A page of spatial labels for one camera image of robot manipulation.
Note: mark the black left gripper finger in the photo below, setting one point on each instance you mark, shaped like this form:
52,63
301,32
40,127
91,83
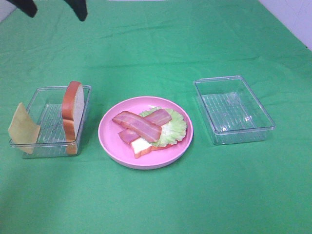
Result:
27,6
79,7

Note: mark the streaky bacon strip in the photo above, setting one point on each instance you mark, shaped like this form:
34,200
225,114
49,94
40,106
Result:
136,126

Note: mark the pink ham strip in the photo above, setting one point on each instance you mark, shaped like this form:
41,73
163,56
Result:
159,117

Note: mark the toast bread slice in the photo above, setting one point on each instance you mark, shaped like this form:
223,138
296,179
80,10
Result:
141,147
72,110

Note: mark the green lettuce leaf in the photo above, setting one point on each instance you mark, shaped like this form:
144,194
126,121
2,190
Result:
173,131

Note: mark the green tablecloth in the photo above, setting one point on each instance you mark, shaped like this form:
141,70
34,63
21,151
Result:
129,49

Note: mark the upright toast bread slice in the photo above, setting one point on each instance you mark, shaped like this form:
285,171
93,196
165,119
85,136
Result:
72,110

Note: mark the clear left plastic container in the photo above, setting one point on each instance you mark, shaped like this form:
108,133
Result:
45,109

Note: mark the clear plastic container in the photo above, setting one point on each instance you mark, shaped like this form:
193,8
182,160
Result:
45,109
231,111

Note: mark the yellow cheese slice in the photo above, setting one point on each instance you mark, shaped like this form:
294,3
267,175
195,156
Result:
23,131

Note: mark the pink round plate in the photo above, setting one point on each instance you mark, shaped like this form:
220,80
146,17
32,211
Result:
122,153

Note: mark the clear right plastic container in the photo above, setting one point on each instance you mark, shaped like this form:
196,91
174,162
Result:
231,111

